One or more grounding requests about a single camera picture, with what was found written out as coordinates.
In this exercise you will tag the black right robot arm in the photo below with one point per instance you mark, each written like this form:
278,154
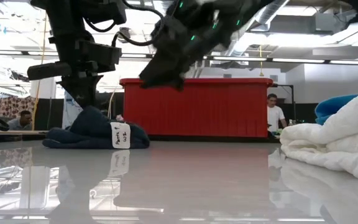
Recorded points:
222,12

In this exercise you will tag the background workbench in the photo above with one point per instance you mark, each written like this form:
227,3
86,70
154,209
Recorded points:
11,133

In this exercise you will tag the brown patterned fabric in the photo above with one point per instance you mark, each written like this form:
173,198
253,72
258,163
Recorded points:
14,105

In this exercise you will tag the person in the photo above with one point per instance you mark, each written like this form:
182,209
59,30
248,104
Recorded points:
273,115
20,122

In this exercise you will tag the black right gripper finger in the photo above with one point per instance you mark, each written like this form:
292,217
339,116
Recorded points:
160,73
176,81

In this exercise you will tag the large red plastic bin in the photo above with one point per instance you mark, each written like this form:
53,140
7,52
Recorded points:
213,109

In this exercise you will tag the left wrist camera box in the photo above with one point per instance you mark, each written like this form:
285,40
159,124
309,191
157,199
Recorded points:
101,53

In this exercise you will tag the yellow wooden pole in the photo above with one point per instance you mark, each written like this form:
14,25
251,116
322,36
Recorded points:
39,90

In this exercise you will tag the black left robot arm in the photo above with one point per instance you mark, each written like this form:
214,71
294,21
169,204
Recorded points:
70,18

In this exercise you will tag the black garment with white tag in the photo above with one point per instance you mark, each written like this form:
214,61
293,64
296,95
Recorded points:
89,130

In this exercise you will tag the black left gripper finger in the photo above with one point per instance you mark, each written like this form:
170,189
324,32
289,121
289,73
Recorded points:
73,95
90,96

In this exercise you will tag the blue spray bottle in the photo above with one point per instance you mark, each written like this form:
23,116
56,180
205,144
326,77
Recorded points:
70,112

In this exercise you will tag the blue cloth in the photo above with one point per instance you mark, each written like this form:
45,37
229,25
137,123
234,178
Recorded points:
331,107

